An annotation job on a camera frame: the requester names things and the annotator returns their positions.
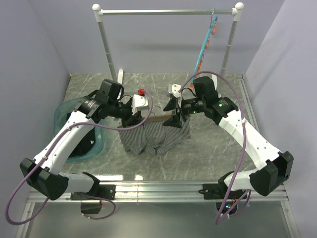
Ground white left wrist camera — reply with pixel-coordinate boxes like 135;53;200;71
132;88;150;115

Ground beige clip hanger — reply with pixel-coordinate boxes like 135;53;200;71
118;112;171;128

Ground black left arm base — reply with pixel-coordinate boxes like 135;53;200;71
70;184;116;219

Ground black clothes in basket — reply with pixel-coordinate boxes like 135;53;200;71
70;128;96;157

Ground aluminium mounting rail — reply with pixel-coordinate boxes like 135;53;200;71
27;180;289;203

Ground silver white clothes rack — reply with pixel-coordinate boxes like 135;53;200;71
92;2;245;119

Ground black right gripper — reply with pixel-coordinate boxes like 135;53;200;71
163;96;207;128

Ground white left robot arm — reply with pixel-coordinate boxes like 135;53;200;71
20;79;153;200

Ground teal plastic basket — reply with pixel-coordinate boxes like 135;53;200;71
53;98;105;163

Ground grey striped boxer underwear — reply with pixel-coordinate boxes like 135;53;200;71
119;119;191;155

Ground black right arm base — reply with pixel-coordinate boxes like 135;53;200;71
198;183;244;214

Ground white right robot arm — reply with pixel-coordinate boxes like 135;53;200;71
163;76;294;198

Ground blue hanger with orange clips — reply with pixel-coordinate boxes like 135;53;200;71
189;8;218;90

